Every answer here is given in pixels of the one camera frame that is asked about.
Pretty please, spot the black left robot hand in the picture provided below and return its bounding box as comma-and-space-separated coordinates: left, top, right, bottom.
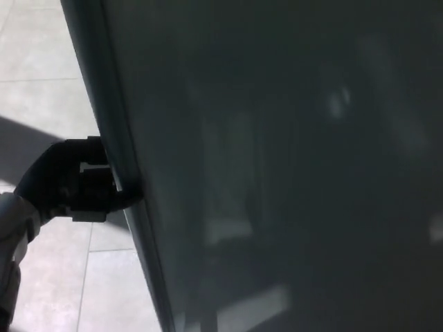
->
14, 136, 145, 223

